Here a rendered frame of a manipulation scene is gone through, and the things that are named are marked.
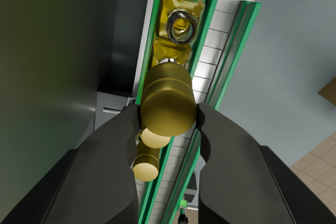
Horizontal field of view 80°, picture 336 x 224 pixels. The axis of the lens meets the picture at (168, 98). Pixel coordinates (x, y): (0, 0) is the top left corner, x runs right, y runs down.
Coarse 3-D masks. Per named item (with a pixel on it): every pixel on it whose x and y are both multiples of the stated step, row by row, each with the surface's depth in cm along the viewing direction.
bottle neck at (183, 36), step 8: (168, 16) 23; (176, 16) 19; (184, 16) 19; (168, 24) 19; (192, 24) 19; (168, 32) 19; (176, 32) 23; (184, 32) 22; (192, 32) 19; (176, 40) 20; (184, 40) 20
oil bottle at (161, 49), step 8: (160, 40) 27; (152, 48) 26; (160, 48) 26; (168, 48) 26; (176, 48) 26; (184, 48) 26; (152, 56) 26; (160, 56) 26; (168, 56) 26; (176, 56) 26; (184, 56) 26; (152, 64) 26; (184, 64) 26
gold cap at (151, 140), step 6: (144, 126) 23; (144, 132) 22; (150, 132) 22; (144, 138) 23; (150, 138) 23; (156, 138) 23; (162, 138) 23; (168, 138) 23; (150, 144) 23; (156, 144) 23; (162, 144) 23
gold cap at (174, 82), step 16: (160, 64) 14; (176, 64) 14; (160, 80) 12; (176, 80) 12; (144, 96) 11; (160, 96) 11; (176, 96) 11; (192, 96) 12; (144, 112) 12; (160, 112) 12; (176, 112) 12; (192, 112) 12; (160, 128) 12; (176, 128) 12
